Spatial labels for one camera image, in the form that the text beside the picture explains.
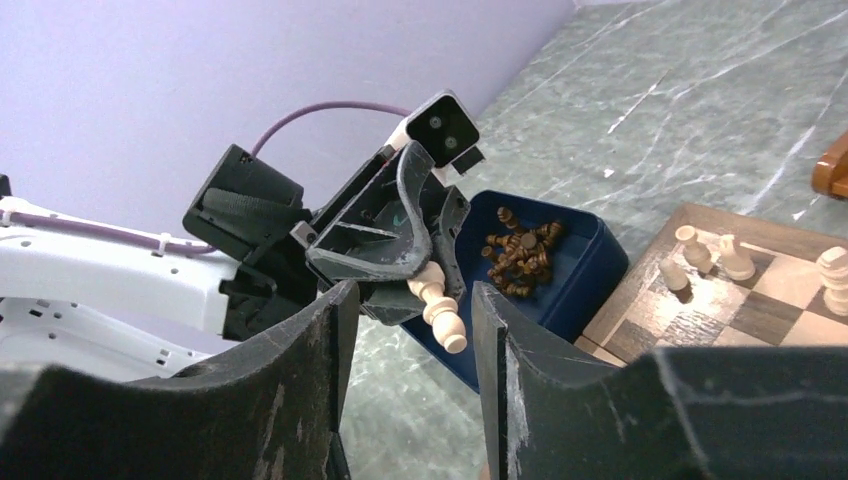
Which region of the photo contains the white bishop chess piece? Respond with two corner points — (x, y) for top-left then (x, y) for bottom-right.
(816, 246), (847, 316)

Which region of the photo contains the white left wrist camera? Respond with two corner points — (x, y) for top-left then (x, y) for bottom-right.
(385, 89), (485, 185)

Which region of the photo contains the white chess pawn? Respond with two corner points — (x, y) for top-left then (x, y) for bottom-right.
(658, 257), (689, 292)

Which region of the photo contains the wooden chessboard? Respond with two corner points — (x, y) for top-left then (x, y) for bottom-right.
(575, 203), (847, 365)

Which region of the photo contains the white knight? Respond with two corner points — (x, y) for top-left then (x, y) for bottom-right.
(718, 234), (756, 281)

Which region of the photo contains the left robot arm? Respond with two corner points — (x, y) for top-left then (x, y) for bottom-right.
(1, 139), (473, 369)

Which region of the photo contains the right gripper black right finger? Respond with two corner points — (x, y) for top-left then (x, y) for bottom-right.
(471, 282), (847, 479)

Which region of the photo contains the white queen chess piece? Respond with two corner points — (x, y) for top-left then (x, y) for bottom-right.
(407, 261), (467, 354)

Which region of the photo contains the orange wooden shelf rack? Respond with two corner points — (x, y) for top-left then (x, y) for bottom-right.
(811, 132), (848, 200)

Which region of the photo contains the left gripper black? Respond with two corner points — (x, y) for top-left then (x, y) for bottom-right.
(305, 141), (470, 325)

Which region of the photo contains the pile of brown chess pieces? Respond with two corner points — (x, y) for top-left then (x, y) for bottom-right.
(481, 207), (566, 298)

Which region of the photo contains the dark blue tray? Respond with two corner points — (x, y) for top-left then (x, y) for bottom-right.
(400, 190), (631, 395)

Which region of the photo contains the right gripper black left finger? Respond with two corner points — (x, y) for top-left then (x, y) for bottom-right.
(1, 281), (360, 479)

